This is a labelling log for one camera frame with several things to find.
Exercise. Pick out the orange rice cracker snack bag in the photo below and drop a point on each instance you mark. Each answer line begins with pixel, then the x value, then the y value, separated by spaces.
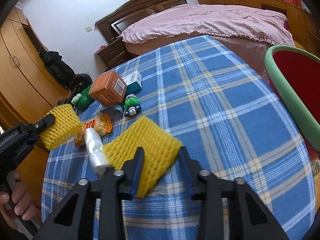
pixel 101 123

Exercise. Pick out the dark wooden nightstand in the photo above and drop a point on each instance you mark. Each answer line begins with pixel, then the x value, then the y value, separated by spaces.
pixel 114 54

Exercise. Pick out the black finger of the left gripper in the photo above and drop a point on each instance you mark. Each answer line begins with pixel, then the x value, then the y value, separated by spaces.
pixel 42 124

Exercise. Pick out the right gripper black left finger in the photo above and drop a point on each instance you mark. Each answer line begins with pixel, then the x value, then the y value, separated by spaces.
pixel 73 217

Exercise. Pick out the dark wooden headboard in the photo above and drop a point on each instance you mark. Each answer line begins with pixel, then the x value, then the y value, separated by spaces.
pixel 112 25

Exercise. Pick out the green clover plush toy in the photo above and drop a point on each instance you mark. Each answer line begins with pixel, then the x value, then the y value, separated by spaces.
pixel 82 100

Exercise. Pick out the white plastic bag roll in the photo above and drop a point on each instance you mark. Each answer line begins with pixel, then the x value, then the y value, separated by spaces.
pixel 94 148

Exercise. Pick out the orange cardboard box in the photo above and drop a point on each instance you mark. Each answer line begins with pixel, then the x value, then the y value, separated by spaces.
pixel 108 88

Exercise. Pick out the wooden wardrobe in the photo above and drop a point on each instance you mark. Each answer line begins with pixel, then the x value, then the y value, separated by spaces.
pixel 28 91

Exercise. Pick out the yellow foam net sleeve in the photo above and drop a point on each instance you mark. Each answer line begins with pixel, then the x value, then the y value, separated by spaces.
pixel 160 151
pixel 66 125

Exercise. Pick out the white teal small box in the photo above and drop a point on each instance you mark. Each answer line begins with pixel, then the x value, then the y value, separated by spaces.
pixel 133 82

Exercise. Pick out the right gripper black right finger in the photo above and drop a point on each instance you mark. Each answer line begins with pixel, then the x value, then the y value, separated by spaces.
pixel 249 217

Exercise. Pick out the pink bed quilt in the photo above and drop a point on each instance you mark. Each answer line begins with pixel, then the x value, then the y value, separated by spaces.
pixel 214 20

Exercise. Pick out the long wooden cabinet desk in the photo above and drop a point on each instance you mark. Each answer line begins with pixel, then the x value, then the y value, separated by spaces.
pixel 302 25

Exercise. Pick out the green monster keychain figure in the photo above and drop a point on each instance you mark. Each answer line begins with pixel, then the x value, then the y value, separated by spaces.
pixel 131 106

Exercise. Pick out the person's left hand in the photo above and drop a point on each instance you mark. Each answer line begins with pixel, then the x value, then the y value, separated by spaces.
pixel 24 207

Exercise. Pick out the green red trash bin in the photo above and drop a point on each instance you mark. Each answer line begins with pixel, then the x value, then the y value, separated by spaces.
pixel 295 75

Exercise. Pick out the grey plastic holder piece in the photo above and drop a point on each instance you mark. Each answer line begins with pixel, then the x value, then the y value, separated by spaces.
pixel 111 110

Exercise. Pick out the black hanging jacket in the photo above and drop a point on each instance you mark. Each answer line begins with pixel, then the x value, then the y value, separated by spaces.
pixel 60 71

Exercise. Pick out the black dumbbell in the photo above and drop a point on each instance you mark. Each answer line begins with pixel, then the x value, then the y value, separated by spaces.
pixel 79 83

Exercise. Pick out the blue plaid blanket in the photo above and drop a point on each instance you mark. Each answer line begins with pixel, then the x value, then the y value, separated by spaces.
pixel 228 118

